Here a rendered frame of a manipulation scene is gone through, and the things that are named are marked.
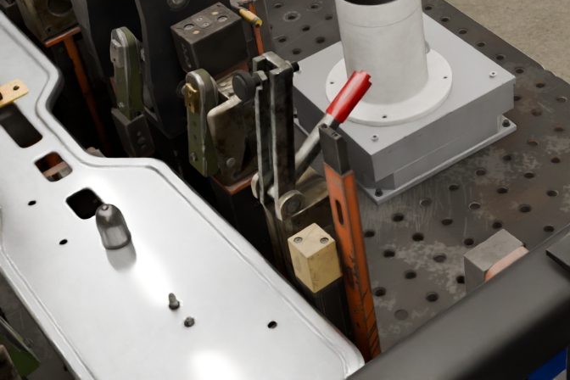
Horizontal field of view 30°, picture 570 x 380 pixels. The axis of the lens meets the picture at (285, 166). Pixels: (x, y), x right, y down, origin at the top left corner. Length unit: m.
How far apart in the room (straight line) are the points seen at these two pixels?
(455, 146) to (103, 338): 0.71
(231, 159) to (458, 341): 0.93
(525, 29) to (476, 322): 2.78
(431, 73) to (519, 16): 1.54
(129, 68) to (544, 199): 0.63
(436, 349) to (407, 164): 1.25
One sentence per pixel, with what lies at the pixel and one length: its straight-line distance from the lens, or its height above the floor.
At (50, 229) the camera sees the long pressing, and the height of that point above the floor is 1.00.
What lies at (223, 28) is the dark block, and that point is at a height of 1.12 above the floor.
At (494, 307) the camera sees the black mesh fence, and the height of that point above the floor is 1.55.
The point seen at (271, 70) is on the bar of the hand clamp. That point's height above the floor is 1.22.
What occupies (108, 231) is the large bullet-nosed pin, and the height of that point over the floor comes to 1.03.
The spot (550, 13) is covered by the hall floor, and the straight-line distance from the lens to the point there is 3.15.
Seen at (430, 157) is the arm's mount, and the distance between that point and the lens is 1.58.
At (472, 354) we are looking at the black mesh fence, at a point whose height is 1.55.
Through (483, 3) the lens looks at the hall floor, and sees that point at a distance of 3.20.
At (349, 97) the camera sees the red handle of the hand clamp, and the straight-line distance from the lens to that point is 1.06.
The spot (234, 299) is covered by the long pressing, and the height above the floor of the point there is 1.00.
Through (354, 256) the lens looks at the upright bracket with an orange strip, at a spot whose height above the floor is 1.05.
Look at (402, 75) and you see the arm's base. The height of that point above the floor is 0.86.
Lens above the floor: 1.79
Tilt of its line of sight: 41 degrees down
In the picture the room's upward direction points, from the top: 12 degrees counter-clockwise
